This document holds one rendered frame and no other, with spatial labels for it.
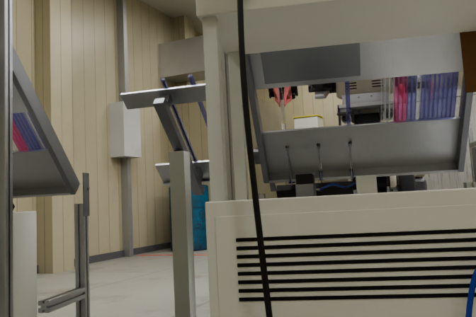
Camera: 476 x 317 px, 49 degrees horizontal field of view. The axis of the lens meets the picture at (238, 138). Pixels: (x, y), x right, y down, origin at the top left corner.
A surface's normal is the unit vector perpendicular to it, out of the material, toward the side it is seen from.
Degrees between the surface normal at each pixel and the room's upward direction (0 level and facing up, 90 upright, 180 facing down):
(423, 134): 134
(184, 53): 90
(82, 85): 90
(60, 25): 90
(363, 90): 98
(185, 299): 90
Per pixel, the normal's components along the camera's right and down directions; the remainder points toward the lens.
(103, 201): 0.91, -0.10
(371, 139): -0.09, 0.61
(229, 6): -0.18, -0.11
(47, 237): -0.42, -0.08
